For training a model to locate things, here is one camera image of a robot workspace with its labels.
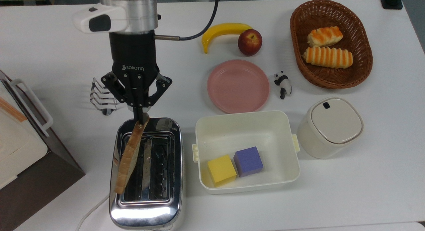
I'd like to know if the yellow foam cube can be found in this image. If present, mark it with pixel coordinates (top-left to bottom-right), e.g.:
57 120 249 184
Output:
207 155 237 187

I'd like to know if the black clamp base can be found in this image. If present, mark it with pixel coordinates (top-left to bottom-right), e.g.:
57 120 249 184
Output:
379 0 404 10

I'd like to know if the cream cabinet with brown base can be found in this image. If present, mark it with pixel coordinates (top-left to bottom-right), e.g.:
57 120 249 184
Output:
0 70 86 231

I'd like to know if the white toaster power cord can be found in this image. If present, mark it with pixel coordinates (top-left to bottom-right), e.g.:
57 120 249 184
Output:
75 193 111 231

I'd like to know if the long striped bread roll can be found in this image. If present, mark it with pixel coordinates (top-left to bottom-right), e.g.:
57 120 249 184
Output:
302 46 353 69

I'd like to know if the red apple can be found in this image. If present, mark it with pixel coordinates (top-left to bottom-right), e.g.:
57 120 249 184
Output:
238 29 263 56

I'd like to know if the yellow banana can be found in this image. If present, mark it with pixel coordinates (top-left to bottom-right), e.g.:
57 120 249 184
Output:
202 23 253 54

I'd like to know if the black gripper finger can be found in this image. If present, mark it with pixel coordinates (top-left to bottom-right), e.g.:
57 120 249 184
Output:
101 72 141 123
141 73 173 123

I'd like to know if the metal wire toast rack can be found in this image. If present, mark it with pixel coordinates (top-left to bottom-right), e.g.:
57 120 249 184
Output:
89 77 118 116

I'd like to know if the brown bread slice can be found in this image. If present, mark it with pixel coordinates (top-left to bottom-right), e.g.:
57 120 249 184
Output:
114 120 150 195

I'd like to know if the brown wicker basket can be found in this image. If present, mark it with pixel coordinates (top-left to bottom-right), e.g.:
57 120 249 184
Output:
290 0 373 89

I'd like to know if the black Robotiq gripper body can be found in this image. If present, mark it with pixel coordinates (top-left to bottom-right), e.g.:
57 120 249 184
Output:
109 31 160 107

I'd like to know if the white plastic storage box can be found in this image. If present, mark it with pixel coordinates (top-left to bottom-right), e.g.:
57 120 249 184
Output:
192 111 301 195

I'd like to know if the short orange glazed bread roll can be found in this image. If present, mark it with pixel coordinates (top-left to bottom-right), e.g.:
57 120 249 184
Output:
307 26 343 47

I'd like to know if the pink plastic plate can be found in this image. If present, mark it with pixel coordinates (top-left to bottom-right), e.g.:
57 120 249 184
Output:
207 59 270 114

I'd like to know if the purple foam cube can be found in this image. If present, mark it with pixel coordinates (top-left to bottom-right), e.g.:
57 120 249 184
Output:
233 146 264 178

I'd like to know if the cream lidded trash bin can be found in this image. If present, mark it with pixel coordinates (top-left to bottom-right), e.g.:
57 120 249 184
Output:
297 97 364 159

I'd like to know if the chrome and cream toaster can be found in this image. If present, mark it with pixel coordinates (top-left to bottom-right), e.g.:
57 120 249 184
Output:
109 117 184 230

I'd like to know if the panda figurine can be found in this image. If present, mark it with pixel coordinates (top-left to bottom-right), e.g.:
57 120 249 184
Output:
274 70 293 100

